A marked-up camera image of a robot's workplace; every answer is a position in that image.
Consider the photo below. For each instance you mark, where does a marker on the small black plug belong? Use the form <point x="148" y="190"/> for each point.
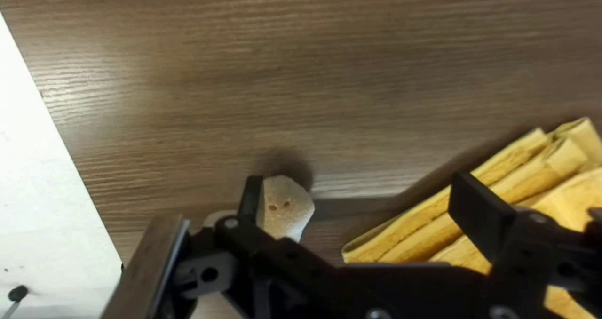
<point x="18" y="292"/>

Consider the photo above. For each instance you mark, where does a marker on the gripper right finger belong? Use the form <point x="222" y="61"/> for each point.
<point x="484" y="220"/>

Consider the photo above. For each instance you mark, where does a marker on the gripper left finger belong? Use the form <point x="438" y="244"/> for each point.
<point x="263" y="248"/>

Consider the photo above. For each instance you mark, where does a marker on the yellow cloth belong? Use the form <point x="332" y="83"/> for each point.
<point x="418" y="236"/>

